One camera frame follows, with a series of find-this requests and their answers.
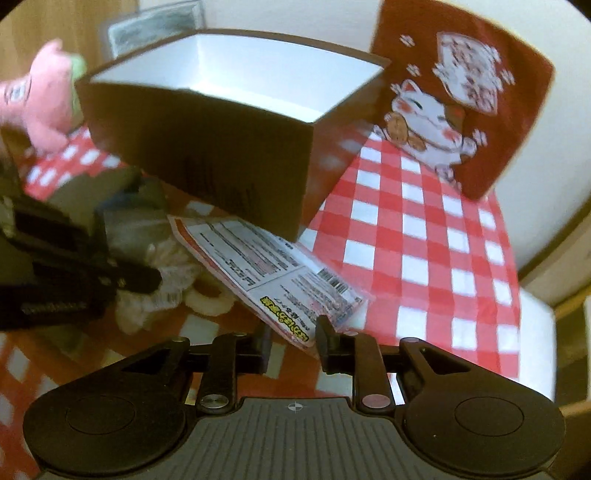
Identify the grey picture frame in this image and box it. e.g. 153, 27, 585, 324
107, 0, 206, 59

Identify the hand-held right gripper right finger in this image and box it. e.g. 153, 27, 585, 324
315, 315, 474, 412

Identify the red white checkered tablecloth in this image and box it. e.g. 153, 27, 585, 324
0, 124, 523, 480

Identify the printed plastic packet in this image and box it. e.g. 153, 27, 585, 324
167, 215, 371, 357

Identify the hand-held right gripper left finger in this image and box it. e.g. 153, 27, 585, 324
117, 322, 274, 415

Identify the green and blue cloth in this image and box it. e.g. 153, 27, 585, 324
50, 167, 168, 227

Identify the red cat print cushion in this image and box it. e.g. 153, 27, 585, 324
369, 0, 555, 202

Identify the pink plush toy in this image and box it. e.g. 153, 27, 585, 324
0, 39, 86, 156

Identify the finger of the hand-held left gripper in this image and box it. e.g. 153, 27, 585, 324
90, 260, 163, 295

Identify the brown cardboard box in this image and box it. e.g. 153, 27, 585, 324
74, 28, 392, 244

